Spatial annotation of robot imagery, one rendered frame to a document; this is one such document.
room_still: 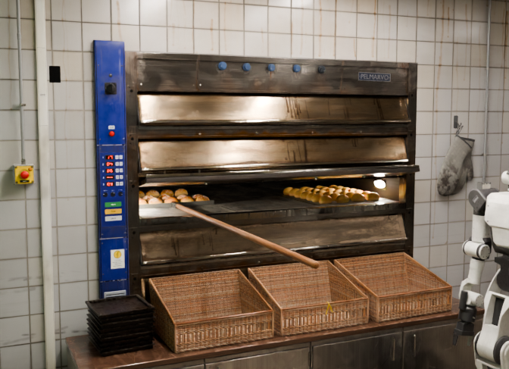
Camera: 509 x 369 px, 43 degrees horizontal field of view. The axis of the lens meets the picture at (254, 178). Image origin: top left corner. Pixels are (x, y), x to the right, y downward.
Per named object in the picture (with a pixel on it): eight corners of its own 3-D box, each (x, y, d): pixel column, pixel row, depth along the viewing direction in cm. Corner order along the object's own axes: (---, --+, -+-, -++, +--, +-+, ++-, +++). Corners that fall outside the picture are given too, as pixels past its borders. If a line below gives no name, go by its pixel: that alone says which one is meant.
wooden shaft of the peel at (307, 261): (320, 269, 246) (320, 261, 246) (313, 270, 245) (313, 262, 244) (180, 207, 401) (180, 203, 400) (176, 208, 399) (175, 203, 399)
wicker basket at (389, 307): (331, 301, 409) (332, 258, 406) (403, 291, 433) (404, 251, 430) (376, 323, 365) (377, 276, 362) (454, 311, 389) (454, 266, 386)
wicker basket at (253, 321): (147, 326, 362) (146, 277, 359) (239, 313, 385) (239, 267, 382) (173, 354, 318) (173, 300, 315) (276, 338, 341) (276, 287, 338)
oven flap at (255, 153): (140, 173, 354) (136, 138, 358) (406, 163, 426) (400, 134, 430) (142, 171, 350) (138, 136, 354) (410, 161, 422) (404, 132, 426)
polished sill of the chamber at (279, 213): (137, 225, 363) (136, 218, 362) (400, 207, 435) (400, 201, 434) (139, 226, 357) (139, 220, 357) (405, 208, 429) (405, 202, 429)
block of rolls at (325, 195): (281, 194, 475) (281, 186, 474) (336, 191, 494) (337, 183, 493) (322, 204, 419) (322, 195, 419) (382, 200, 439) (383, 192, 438)
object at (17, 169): (13, 183, 329) (12, 164, 328) (33, 182, 333) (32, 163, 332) (14, 185, 322) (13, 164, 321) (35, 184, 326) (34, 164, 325)
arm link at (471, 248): (473, 276, 347) (479, 242, 347) (487, 281, 338) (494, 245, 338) (458, 275, 342) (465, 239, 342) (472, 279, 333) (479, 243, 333)
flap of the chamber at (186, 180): (146, 182, 341) (138, 187, 360) (420, 171, 413) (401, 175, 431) (145, 178, 342) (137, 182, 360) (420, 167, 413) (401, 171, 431)
